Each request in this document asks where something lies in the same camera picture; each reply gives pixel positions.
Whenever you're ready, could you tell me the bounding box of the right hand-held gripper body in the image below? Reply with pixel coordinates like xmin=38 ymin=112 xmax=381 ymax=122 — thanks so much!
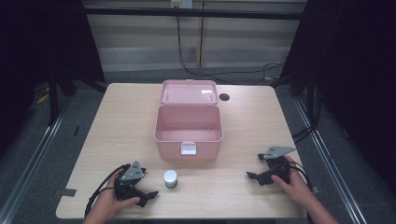
xmin=262 ymin=146 xmax=297 ymax=185

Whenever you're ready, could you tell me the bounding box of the grey tape strip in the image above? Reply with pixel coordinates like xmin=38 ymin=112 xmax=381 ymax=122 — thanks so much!
xmin=53 ymin=188 xmax=78 ymax=198

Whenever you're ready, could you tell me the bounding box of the metal floor rail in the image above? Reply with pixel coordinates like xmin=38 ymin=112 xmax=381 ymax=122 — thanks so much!
xmin=293 ymin=98 xmax=367 ymax=224
xmin=0 ymin=104 xmax=73 ymax=224

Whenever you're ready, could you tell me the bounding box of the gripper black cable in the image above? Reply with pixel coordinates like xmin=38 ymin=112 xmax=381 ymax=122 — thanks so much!
xmin=288 ymin=161 xmax=314 ymax=191
xmin=84 ymin=163 xmax=129 ymax=218

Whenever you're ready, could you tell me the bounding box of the black wall cable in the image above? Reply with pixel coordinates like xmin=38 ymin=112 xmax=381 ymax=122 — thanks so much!
xmin=175 ymin=15 xmax=286 ymax=86

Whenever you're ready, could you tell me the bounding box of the black horizontal metal bar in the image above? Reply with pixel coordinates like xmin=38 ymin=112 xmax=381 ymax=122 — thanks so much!
xmin=83 ymin=7 xmax=308 ymax=21

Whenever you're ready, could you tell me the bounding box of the small white green-labelled bottle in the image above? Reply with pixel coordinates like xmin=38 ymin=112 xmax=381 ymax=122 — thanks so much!
xmin=163 ymin=169 xmax=179 ymax=189

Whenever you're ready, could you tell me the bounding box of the pink plastic storage box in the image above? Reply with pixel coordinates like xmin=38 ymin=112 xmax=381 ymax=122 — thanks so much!
xmin=153 ymin=78 xmax=224 ymax=162

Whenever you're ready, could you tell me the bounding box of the person's left hand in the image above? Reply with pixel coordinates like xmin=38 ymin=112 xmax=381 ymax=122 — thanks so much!
xmin=88 ymin=178 xmax=141 ymax=222

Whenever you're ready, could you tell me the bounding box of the white wall power outlet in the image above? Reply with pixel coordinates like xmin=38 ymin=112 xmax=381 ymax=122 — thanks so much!
xmin=170 ymin=0 xmax=194 ymax=9

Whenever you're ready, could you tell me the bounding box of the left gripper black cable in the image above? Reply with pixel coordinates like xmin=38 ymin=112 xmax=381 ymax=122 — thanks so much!
xmin=84 ymin=163 xmax=129 ymax=218

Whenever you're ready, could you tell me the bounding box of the black metal stand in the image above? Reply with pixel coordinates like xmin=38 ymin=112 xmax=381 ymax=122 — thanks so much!
xmin=47 ymin=60 xmax=107 ymax=127

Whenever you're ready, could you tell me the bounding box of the black curtain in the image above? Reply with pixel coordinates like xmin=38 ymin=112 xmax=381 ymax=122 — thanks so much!
xmin=279 ymin=0 xmax=396 ymax=195
xmin=0 ymin=0 xmax=106 ymax=157

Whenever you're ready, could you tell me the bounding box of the person's right hand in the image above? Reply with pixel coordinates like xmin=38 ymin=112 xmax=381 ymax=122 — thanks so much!
xmin=270 ymin=155 xmax=313 ymax=208

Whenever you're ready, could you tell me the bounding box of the black floor cable bundle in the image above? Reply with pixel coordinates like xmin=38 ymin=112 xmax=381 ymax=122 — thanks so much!
xmin=290 ymin=81 xmax=322 ymax=145

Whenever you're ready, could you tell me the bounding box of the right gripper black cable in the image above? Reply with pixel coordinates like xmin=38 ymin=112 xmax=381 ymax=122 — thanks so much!
xmin=288 ymin=161 xmax=314 ymax=191

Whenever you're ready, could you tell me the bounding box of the yellow floor tape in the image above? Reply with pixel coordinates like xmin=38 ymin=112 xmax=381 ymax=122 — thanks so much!
xmin=35 ymin=91 xmax=50 ymax=105

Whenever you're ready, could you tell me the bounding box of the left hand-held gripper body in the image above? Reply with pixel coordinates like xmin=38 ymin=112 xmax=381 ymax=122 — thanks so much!
xmin=113 ymin=160 xmax=148 ymax=202

